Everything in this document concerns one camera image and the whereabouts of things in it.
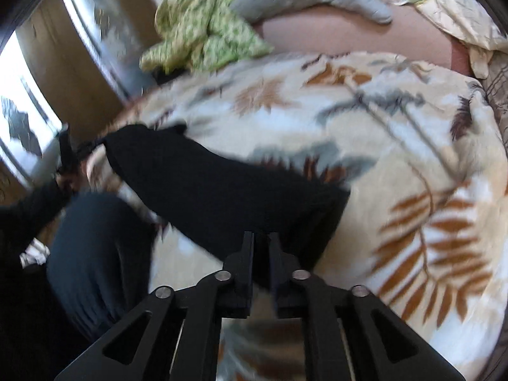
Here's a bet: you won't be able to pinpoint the black pants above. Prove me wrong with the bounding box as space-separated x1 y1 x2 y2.
104 124 352 286

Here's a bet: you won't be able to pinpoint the leaf print blanket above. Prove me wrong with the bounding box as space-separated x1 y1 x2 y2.
85 51 506 381

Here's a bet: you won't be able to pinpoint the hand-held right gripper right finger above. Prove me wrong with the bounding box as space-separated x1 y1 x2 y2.
268 232 467 381

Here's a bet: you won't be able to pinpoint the green patterned cloth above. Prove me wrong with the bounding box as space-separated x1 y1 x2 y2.
140 0 274 73

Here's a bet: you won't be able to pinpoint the cream patterned cloth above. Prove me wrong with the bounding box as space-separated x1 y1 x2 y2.
375 0 506 79

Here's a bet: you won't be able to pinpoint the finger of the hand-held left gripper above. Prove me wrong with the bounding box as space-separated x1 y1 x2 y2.
77 137 109 156

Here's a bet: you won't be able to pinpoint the pink quilted mattress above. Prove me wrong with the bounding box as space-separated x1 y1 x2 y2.
254 4 473 76

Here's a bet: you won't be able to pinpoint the striped floral bedspread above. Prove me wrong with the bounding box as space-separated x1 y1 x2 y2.
482 53 508 151

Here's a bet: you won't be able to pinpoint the white cloth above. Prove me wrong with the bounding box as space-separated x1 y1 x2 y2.
20 238 50 268

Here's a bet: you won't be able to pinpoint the person's left forearm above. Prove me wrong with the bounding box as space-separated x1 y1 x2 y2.
0 180 68 243

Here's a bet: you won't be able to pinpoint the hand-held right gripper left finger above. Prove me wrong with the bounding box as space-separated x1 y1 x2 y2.
53 231 255 381

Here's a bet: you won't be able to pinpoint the wooden glass-panel door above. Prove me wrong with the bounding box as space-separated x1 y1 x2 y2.
0 0 159 191

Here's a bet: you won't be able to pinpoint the person's leg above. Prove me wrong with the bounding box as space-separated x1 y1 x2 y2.
47 192 159 342

